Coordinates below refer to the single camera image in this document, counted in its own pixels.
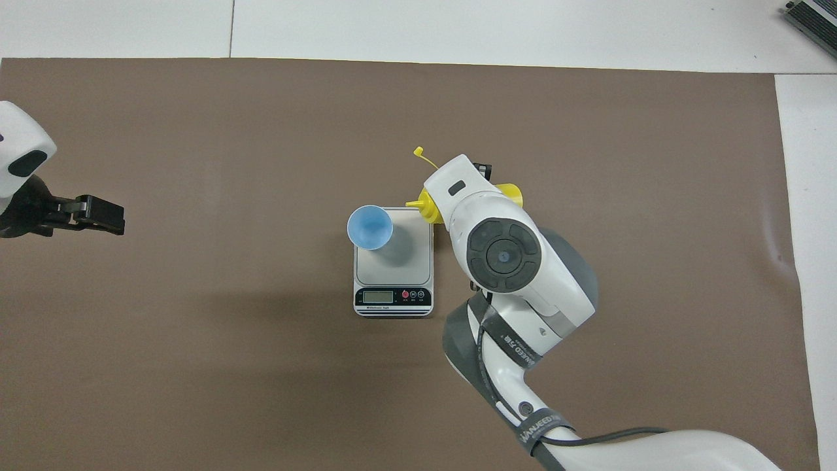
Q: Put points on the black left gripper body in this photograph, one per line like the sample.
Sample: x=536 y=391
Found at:
x=23 y=212

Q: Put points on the yellow squeeze bottle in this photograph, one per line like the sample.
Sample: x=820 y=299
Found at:
x=428 y=204

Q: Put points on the light blue plastic cup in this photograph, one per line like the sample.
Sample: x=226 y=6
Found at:
x=370 y=226

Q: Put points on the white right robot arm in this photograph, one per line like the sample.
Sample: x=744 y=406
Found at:
x=510 y=255

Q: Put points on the silver digital kitchen scale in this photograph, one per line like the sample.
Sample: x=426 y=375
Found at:
x=399 y=275

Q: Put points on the brown paper table mat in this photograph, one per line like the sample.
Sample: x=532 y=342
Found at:
x=196 y=392

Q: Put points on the grey ribbed metal device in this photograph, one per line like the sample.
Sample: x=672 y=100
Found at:
x=814 y=19

